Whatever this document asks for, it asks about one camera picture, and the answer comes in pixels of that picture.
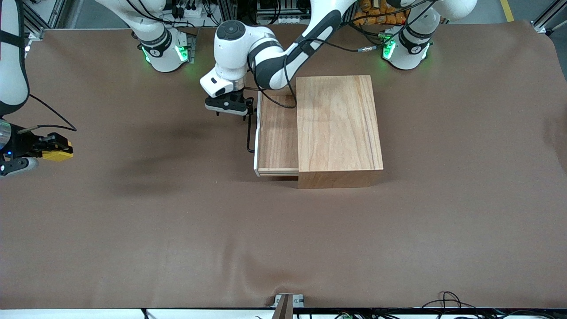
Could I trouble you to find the aluminium frame profile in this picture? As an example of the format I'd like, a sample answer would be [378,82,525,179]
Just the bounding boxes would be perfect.
[532,0,567,34]
[20,0,67,39]

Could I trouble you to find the wooden drawer cabinet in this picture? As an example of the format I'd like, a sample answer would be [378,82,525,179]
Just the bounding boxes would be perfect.
[295,75,384,189]

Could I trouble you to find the black cable bundle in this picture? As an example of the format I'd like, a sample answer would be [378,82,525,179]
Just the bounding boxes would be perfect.
[421,291,554,319]

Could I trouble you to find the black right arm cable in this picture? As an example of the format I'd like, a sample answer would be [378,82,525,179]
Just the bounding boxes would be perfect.
[17,94,78,132]

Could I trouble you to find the black plugs and sockets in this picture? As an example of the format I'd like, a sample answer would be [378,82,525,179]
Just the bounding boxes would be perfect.
[171,0,209,20]

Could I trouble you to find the orange bagged items pile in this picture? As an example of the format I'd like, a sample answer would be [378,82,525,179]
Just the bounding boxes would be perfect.
[354,0,407,26]

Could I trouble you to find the wooden drawer with black handle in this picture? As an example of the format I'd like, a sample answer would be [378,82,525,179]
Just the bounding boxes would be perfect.
[246,89,300,178]

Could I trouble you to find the yellow cube block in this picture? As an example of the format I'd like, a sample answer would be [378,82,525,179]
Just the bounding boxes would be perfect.
[42,146,74,162]

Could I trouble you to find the brown table cloth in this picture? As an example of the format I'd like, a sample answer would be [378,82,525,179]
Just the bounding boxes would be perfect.
[0,20,567,309]

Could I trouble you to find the metal table clamp bracket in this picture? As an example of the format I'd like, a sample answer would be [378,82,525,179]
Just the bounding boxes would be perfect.
[274,294,304,319]

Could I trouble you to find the white power strip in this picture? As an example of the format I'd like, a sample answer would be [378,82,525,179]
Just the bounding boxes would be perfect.
[257,16,307,25]

